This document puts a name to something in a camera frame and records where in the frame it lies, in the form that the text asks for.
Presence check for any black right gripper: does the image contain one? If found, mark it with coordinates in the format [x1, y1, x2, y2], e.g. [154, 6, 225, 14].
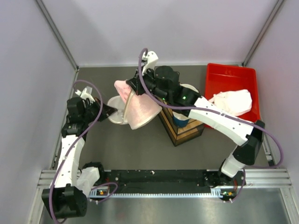
[126, 65, 171, 103]

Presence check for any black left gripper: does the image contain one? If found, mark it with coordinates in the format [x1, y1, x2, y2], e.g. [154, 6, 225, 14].
[82, 97, 117, 123]

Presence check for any white bra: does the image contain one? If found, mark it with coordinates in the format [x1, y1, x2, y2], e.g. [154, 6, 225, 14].
[209, 89, 252, 117]

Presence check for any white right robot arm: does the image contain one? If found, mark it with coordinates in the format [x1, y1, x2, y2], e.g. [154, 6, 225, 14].
[126, 66, 265, 187]

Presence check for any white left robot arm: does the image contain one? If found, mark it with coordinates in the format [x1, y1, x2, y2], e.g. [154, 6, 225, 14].
[42, 97, 117, 223]

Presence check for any white ceramic bowl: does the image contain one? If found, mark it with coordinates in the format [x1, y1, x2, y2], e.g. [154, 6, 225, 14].
[181, 84, 199, 93]

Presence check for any blue white mug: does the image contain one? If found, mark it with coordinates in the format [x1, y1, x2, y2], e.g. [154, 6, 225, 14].
[172, 112, 190, 128]

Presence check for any red plastic tray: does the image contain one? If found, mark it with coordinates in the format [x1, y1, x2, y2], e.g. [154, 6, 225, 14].
[204, 63, 261, 122]

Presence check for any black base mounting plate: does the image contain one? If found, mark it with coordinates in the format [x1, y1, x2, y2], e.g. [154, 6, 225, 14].
[94, 169, 244, 192]

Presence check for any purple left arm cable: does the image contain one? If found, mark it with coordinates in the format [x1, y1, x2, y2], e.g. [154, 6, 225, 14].
[49, 80, 119, 224]

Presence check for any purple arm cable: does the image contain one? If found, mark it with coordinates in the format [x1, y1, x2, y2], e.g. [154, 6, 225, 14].
[137, 48, 285, 203]
[49, 80, 119, 224]

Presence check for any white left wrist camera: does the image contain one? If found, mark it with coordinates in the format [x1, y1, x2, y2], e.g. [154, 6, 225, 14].
[75, 86, 95, 103]

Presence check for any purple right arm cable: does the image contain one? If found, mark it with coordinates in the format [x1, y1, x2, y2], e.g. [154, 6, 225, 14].
[137, 48, 285, 203]

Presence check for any black wire wooden shelf rack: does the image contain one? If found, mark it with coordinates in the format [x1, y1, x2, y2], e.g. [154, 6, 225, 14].
[158, 107, 205, 147]

